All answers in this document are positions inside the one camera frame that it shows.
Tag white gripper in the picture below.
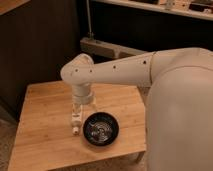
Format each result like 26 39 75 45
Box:
72 83 98 115

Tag small white bottle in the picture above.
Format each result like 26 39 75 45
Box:
71 110 82 135

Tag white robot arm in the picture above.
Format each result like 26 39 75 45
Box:
60 47 213 171

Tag black ceramic bowl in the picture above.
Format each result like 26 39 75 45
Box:
83 112 119 146

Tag wooden table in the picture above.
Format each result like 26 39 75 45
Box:
8 81 146 171

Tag grey metal beam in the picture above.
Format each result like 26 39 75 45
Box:
80 37 144 59

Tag metal pole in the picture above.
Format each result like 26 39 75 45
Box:
86 0 94 39

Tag wall shelf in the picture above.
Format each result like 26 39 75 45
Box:
94 0 213 21

